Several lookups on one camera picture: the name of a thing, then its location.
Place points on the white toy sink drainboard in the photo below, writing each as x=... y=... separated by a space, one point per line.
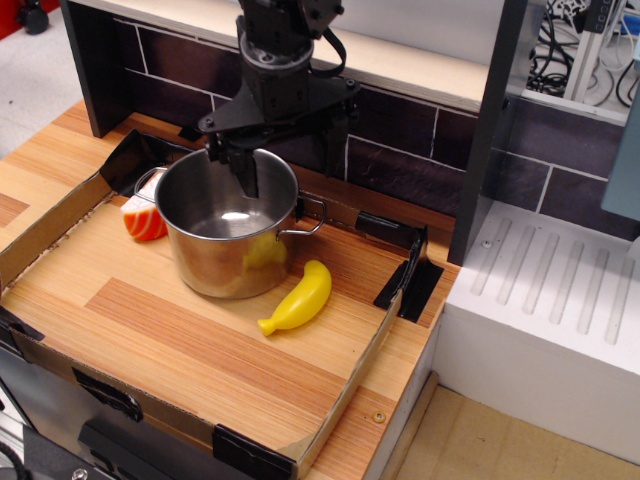
x=542 y=324

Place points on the dark brick backsplash shelf unit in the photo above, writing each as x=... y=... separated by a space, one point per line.
x=404 y=143

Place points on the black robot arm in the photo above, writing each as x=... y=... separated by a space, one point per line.
x=277 y=34

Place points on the orange salmon sushi toy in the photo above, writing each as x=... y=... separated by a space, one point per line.
x=141 y=218

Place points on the black chair wheel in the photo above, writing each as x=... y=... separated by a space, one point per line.
x=32 y=17

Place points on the stainless steel pot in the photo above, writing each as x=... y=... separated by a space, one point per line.
x=225 y=244

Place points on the brass screw in table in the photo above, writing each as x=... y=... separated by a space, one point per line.
x=378 y=417

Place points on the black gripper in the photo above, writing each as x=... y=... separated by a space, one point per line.
x=276 y=105

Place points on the yellow toy banana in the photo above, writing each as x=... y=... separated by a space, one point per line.
x=303 y=302

